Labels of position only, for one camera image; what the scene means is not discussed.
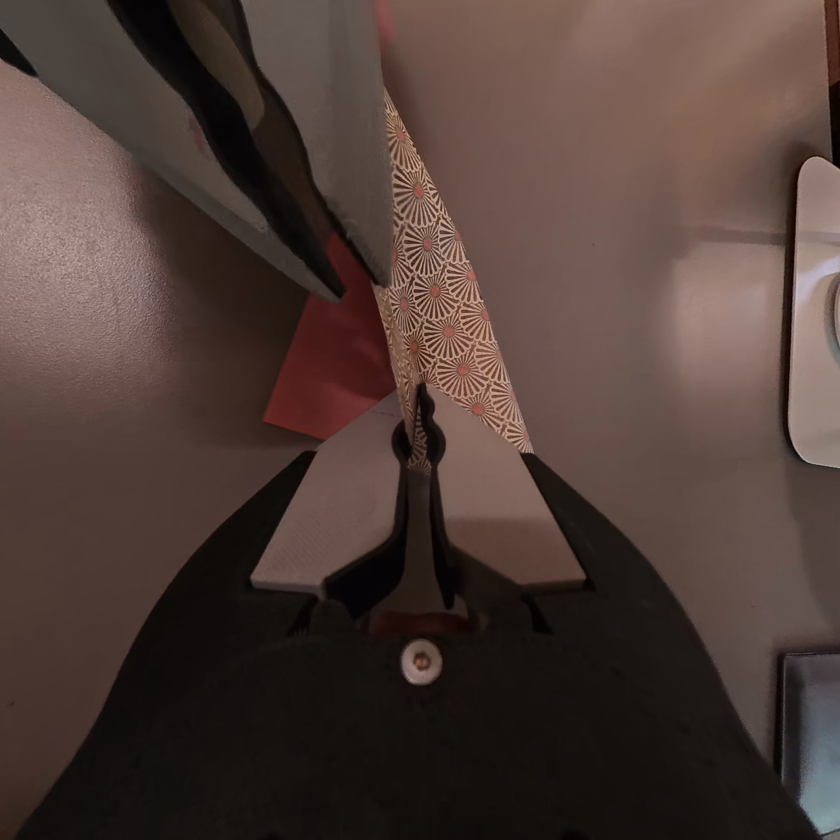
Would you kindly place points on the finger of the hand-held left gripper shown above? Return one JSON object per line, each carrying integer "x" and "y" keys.
{"x": 334, "y": 118}
{"x": 131, "y": 98}

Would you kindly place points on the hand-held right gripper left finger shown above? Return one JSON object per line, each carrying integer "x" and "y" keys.
{"x": 328, "y": 518}

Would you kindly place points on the patterned origami paper red back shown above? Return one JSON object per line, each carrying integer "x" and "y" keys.
{"x": 453, "y": 315}

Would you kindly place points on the dark rectangular device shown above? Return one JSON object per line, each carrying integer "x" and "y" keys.
{"x": 814, "y": 735}

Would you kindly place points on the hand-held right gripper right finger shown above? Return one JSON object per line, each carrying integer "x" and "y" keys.
{"x": 505, "y": 525}

